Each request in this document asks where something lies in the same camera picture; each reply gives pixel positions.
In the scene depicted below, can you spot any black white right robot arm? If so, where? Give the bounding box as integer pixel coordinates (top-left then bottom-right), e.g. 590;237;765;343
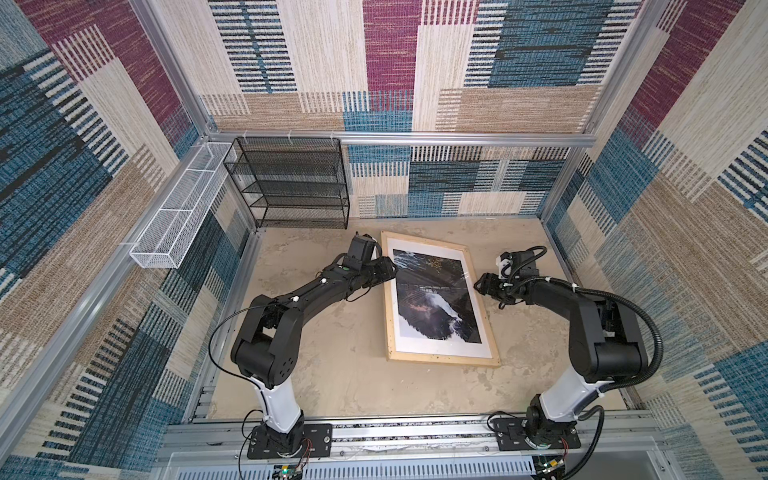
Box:
474;273;664;449

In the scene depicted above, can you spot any black white landscape photo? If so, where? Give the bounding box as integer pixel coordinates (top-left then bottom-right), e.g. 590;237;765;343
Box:
386;237;494;360

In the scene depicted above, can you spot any colour landscape photo underneath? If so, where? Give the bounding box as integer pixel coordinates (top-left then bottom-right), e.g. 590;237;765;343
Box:
392;249;482;344

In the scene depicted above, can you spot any light wooden picture frame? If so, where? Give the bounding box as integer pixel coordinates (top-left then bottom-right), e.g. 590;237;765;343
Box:
380;230;502;368

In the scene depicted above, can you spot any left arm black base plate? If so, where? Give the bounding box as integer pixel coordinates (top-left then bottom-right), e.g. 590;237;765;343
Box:
246;423;333;460

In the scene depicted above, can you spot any aluminium front rail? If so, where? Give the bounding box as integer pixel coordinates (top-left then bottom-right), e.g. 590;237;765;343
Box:
150;410;684;479

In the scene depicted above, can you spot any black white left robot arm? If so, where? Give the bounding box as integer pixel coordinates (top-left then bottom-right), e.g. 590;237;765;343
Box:
230;256;398;453

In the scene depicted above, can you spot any black wire mesh shelf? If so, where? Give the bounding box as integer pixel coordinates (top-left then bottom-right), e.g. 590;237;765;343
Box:
223;137;351;229

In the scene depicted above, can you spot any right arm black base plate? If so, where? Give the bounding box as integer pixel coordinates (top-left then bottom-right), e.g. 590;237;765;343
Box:
488;416;582;451

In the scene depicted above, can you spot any white wire mesh basket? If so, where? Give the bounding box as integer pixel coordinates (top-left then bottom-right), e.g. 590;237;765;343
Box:
130;142;231;269

